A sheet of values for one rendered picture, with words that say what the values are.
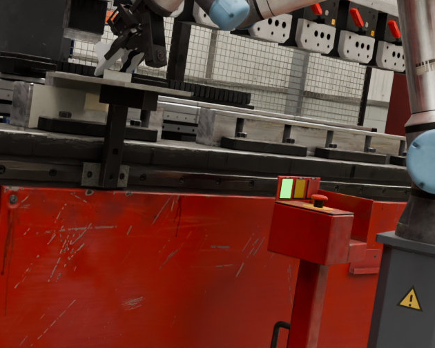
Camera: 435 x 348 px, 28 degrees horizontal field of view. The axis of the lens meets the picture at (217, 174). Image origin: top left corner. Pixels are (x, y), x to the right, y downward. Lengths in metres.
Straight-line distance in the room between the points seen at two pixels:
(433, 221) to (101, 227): 0.70
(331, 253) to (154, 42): 0.62
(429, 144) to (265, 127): 0.87
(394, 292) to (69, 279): 0.67
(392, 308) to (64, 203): 0.70
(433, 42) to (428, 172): 0.24
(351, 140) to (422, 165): 1.12
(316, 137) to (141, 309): 0.84
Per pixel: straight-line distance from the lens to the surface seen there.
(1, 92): 2.15
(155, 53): 1.80
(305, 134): 2.53
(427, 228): 1.74
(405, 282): 1.75
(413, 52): 1.64
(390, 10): 2.79
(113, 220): 1.91
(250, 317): 2.30
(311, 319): 2.09
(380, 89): 9.72
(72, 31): 1.97
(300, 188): 2.11
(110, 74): 1.88
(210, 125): 2.25
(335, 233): 1.98
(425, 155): 1.60
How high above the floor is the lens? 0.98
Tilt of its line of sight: 4 degrees down
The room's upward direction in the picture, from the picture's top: 8 degrees clockwise
